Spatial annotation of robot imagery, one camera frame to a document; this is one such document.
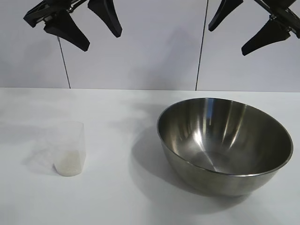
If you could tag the stainless steel mixing bowl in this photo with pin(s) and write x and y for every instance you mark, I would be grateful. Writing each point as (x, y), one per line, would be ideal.
(211, 140)

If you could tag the white rice grains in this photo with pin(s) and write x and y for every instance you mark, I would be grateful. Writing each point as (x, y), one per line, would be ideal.
(69, 164)

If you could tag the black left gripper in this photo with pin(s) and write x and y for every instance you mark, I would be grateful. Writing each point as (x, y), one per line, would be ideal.
(35, 17)

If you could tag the clear plastic measuring cup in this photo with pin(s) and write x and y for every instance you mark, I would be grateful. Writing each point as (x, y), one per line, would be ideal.
(70, 138)

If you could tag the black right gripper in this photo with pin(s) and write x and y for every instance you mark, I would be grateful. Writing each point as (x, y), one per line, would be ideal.
(286, 11)

